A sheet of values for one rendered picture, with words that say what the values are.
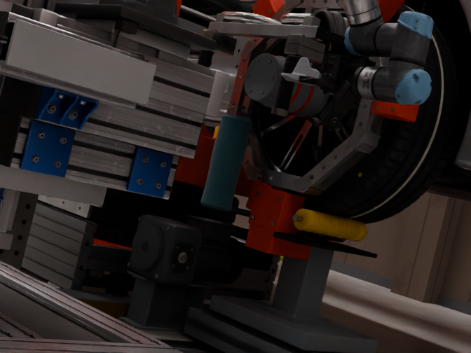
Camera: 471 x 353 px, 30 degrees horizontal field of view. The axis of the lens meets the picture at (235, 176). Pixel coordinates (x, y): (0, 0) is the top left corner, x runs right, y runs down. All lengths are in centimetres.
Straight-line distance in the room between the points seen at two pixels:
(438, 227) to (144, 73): 524
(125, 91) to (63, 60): 13
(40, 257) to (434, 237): 416
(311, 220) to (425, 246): 434
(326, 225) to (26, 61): 121
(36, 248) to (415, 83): 151
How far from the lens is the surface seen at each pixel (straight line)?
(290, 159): 250
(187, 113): 167
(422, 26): 189
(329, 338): 238
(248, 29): 231
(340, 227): 238
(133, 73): 144
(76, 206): 274
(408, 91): 184
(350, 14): 196
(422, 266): 660
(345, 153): 223
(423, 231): 663
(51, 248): 283
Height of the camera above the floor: 58
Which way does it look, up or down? level
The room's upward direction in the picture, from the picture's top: 14 degrees clockwise
